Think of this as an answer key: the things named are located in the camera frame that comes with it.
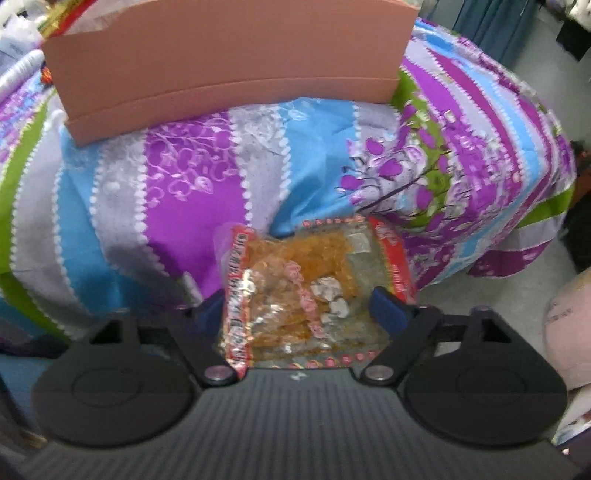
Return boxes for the white spray can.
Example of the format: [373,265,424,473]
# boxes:
[1,49,44,97]

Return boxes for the pink cardboard box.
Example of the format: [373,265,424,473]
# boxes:
[42,1,418,146]

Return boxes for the floral purple bed sheet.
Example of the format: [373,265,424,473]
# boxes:
[1,20,576,353]

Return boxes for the red label dried snack pack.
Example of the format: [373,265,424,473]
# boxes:
[218,215,416,376]

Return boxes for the blue curtain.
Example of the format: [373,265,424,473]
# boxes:
[453,0,538,68]

